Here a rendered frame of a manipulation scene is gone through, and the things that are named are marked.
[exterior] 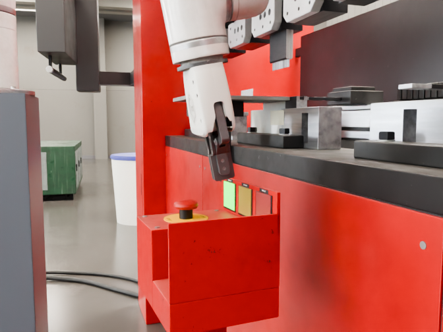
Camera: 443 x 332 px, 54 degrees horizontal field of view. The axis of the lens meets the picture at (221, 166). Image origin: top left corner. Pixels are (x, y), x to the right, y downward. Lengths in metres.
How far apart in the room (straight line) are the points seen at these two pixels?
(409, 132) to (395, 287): 0.28
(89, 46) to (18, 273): 1.61
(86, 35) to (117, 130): 9.12
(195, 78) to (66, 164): 4.90
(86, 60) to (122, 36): 9.28
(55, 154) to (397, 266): 5.04
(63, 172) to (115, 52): 6.63
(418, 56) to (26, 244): 1.25
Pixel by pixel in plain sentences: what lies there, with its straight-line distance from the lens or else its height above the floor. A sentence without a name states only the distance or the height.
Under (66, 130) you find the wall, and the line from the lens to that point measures 11.64.
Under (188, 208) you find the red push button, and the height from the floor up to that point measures 0.80.
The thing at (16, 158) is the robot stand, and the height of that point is 0.85.
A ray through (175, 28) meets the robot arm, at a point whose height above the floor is 1.06.
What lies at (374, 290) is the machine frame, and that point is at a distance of 0.67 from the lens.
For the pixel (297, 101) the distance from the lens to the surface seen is 1.11.
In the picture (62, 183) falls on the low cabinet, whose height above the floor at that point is 0.21.
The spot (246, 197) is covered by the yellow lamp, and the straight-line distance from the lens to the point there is 0.69.
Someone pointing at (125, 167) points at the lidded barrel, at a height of 0.53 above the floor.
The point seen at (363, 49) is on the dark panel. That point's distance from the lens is 1.78.
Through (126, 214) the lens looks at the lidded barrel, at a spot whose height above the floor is 0.10.
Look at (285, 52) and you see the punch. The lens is 1.19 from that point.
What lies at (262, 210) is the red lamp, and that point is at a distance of 0.64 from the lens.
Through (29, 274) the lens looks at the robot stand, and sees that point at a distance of 1.14.
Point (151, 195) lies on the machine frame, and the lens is 2.00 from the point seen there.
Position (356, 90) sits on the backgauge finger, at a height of 1.02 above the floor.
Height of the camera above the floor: 0.94
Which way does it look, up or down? 6 degrees down
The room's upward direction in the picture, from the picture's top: straight up
